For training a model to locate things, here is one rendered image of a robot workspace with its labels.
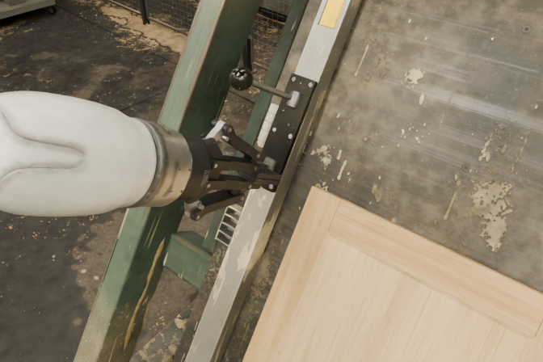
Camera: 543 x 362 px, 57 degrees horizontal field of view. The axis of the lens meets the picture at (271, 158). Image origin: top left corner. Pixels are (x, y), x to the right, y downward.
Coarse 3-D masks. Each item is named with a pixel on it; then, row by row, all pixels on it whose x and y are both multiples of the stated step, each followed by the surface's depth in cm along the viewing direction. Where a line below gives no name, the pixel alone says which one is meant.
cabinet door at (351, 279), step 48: (336, 240) 82; (384, 240) 78; (288, 288) 85; (336, 288) 81; (384, 288) 78; (432, 288) 74; (480, 288) 70; (528, 288) 68; (288, 336) 85; (336, 336) 81; (384, 336) 77; (432, 336) 73; (480, 336) 70; (528, 336) 67
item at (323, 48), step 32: (352, 0) 82; (320, 32) 84; (320, 64) 83; (320, 96) 86; (288, 160) 85; (256, 192) 88; (256, 224) 87; (256, 256) 89; (224, 288) 89; (224, 320) 89; (192, 352) 92
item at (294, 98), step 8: (232, 72) 78; (240, 72) 77; (248, 72) 78; (232, 80) 78; (240, 80) 77; (248, 80) 77; (240, 88) 78; (248, 88) 79; (264, 88) 81; (272, 88) 81; (280, 96) 82; (288, 96) 83; (296, 96) 83; (288, 104) 84; (296, 104) 83
